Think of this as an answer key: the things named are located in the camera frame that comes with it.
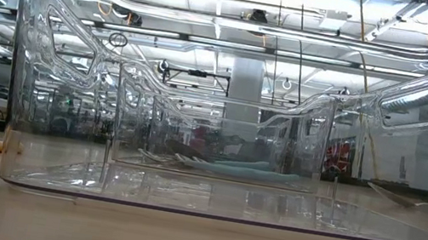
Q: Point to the red background object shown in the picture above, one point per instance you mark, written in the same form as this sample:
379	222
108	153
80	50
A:
335	156

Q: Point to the clear plastic bin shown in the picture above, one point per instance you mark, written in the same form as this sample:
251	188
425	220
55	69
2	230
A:
201	199
308	152

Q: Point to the white building column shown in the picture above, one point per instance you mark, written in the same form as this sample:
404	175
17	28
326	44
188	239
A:
247	78

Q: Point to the black overhead rig frame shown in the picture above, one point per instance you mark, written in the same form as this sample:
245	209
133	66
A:
197	73

